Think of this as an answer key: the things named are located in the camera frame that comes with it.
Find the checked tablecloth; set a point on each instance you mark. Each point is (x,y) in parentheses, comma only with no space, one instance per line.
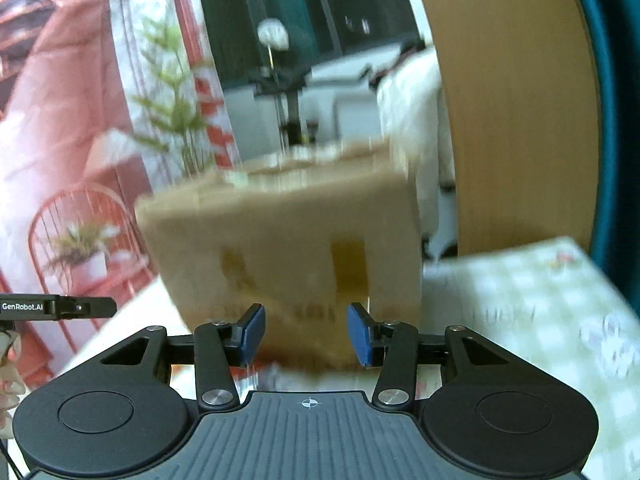
(525,300)

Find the red and white printed backdrop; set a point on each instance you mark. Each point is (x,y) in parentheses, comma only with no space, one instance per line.
(75,125)

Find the brown cardboard box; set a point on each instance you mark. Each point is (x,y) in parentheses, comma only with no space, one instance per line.
(280,225)

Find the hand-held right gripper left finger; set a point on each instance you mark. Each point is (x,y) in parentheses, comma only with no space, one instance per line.
(254,332)

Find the teal curtain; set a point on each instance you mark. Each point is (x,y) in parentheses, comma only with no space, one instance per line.
(617,135)

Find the stand with white ball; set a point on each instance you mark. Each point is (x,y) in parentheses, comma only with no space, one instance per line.
(290,95)

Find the person's left hand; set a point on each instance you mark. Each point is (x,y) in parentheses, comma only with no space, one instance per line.
(9,385)

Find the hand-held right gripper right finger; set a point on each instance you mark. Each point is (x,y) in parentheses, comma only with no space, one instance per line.
(359,335)

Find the green artificial plant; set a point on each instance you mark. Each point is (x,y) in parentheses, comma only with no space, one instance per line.
(177,105)

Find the wooden board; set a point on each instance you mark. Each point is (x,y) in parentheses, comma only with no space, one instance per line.
(510,110)

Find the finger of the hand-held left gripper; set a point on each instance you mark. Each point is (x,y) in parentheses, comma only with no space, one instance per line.
(87,307)

